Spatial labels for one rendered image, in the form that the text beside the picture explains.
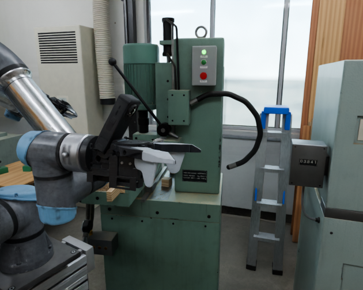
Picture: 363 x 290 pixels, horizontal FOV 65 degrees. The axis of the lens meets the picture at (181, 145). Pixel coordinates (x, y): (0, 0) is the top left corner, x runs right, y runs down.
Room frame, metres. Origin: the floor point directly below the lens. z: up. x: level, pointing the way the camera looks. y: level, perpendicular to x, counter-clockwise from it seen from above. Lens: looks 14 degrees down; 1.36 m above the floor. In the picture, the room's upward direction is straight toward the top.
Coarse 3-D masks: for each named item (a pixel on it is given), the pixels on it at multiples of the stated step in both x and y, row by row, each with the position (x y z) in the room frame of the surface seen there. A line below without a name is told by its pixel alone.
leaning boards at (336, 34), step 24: (312, 0) 2.36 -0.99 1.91; (336, 0) 2.28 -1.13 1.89; (360, 0) 2.26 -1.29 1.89; (312, 24) 2.34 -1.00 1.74; (336, 24) 2.26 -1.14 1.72; (360, 24) 2.24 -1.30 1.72; (312, 48) 2.33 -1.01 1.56; (336, 48) 2.25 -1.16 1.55; (360, 48) 2.23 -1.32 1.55; (312, 72) 2.31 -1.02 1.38; (312, 96) 2.27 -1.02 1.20; (312, 120) 2.14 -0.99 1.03
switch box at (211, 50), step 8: (192, 48) 1.25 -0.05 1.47; (200, 48) 1.24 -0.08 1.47; (208, 48) 1.24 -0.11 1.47; (216, 48) 1.24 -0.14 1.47; (192, 56) 1.25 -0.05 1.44; (200, 56) 1.24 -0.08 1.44; (208, 56) 1.24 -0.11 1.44; (216, 56) 1.26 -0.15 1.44; (192, 64) 1.25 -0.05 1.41; (200, 64) 1.24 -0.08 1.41; (208, 64) 1.24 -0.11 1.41; (216, 64) 1.28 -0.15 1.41; (192, 72) 1.25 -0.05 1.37; (200, 72) 1.24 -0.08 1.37; (208, 72) 1.24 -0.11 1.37; (192, 80) 1.25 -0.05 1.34; (208, 80) 1.24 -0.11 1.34
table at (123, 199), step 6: (144, 186) 1.29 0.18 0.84; (96, 192) 1.10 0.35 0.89; (102, 192) 1.09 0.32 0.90; (132, 192) 1.12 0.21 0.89; (138, 192) 1.20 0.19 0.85; (90, 198) 1.10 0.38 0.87; (96, 198) 1.09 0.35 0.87; (102, 198) 1.09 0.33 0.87; (120, 198) 1.08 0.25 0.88; (126, 198) 1.08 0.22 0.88; (132, 198) 1.11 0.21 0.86; (102, 204) 1.09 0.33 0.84; (108, 204) 1.09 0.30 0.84; (114, 204) 1.09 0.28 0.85; (120, 204) 1.08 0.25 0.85; (126, 204) 1.08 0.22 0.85
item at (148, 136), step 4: (136, 132) 1.48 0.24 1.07; (148, 132) 1.48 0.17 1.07; (152, 132) 1.48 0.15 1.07; (156, 132) 1.48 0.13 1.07; (136, 136) 1.43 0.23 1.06; (140, 136) 1.43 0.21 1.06; (144, 136) 1.43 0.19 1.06; (148, 136) 1.42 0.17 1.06; (152, 136) 1.42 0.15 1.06; (156, 136) 1.41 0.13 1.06; (148, 140) 1.42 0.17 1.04
